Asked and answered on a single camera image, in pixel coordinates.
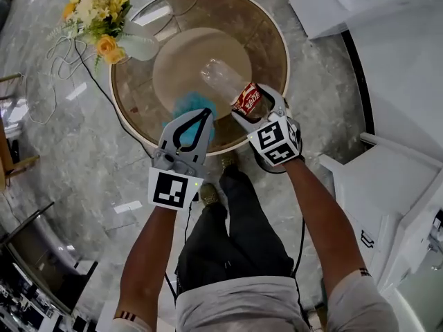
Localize black floor cable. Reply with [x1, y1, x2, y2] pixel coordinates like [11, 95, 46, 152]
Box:
[73, 38, 154, 159]

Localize person's right forearm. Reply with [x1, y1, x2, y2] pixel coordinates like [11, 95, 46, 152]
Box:
[283, 157, 368, 290]

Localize person's white t-shirt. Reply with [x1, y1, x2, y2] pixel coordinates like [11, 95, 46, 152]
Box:
[112, 268, 399, 332]

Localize white water dispenser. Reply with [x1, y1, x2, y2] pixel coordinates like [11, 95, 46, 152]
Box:
[289, 0, 432, 42]

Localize black cabinet handle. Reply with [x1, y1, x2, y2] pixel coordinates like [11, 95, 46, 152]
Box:
[359, 230, 375, 249]

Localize white cabinet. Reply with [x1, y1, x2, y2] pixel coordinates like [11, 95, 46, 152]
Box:
[318, 132, 443, 292]

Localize person's dark trousers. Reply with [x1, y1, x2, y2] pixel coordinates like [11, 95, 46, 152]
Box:
[174, 166, 296, 294]

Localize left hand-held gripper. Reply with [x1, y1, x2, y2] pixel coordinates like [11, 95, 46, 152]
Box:
[148, 108, 214, 213]

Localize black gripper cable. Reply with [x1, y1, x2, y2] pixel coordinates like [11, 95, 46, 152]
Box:
[163, 199, 195, 306]
[289, 216, 313, 329]

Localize round glass table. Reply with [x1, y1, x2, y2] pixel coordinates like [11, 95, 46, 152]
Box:
[109, 0, 291, 157]

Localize clear plastic bottle red label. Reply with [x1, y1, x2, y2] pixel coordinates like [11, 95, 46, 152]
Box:
[200, 59, 275, 121]

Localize blue cloth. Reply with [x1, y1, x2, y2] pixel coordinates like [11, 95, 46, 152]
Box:
[172, 91, 218, 149]

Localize wooden side table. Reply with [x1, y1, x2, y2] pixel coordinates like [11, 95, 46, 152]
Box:
[0, 73, 41, 194]

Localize person's olive shoe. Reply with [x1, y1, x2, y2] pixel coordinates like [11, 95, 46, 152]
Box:
[221, 152, 240, 172]
[200, 183, 219, 207]

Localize black frame glass desk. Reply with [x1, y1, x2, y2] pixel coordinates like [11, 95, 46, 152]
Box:
[0, 201, 99, 332]

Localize white vase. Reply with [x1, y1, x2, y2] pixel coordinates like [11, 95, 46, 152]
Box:
[117, 19, 160, 62]

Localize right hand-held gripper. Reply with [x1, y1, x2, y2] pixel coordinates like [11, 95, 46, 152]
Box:
[230, 83, 305, 174]

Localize person's olive left shoe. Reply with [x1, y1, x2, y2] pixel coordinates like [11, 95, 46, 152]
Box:
[200, 183, 219, 207]

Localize person's left forearm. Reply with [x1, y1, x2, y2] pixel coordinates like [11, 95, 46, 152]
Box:
[114, 204, 178, 324]

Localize yellow flower bouquet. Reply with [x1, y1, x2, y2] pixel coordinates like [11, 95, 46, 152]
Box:
[46, 0, 134, 75]

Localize person's olive right shoe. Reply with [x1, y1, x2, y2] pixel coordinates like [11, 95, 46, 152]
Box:
[221, 152, 240, 172]

